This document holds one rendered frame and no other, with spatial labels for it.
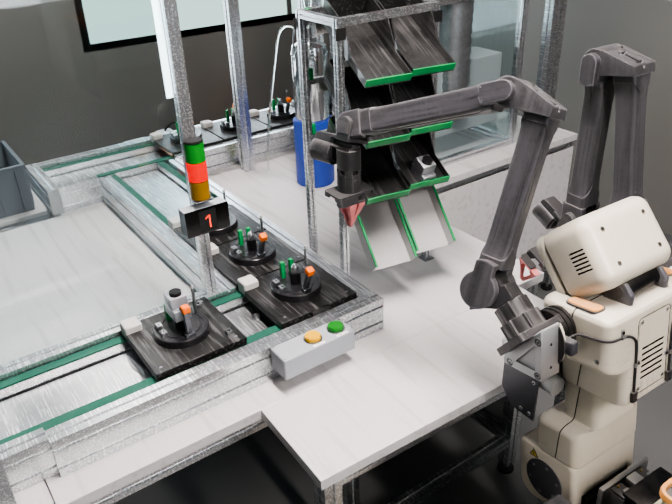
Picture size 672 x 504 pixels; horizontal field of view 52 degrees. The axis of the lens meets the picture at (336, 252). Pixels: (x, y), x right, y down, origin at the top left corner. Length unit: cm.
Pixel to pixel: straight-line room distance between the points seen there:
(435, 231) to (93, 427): 109
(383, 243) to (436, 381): 45
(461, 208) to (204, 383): 164
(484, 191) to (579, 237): 171
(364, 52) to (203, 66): 358
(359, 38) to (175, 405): 104
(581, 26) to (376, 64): 294
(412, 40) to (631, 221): 82
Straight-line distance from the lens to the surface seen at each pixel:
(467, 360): 183
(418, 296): 206
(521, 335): 133
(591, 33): 461
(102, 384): 178
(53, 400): 178
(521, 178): 135
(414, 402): 169
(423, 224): 206
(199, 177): 175
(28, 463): 163
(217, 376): 167
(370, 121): 153
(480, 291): 137
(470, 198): 301
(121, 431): 164
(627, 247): 142
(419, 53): 192
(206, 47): 535
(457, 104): 142
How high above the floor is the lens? 199
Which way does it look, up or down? 29 degrees down
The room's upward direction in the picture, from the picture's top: 2 degrees counter-clockwise
